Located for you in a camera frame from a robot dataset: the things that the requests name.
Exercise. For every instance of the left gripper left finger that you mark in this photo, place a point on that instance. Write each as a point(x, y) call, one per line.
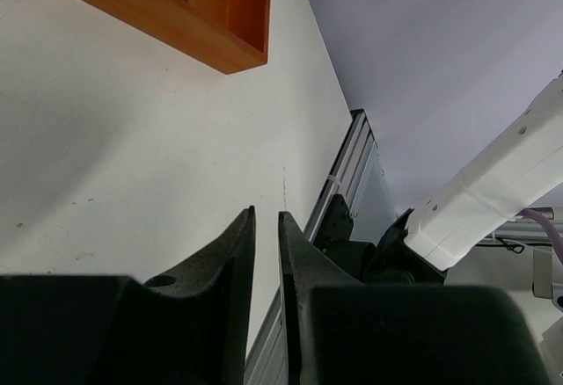
point(189, 324)

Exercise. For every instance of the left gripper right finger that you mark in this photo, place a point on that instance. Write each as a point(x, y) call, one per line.
point(303, 267)

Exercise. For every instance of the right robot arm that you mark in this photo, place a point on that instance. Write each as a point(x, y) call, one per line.
point(520, 166)

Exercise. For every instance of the orange compartment tray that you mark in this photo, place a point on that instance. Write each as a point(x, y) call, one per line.
point(229, 36)

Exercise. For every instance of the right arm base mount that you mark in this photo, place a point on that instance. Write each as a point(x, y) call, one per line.
point(337, 257)

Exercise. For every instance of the aluminium front rail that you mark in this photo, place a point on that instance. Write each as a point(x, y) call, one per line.
point(265, 363)

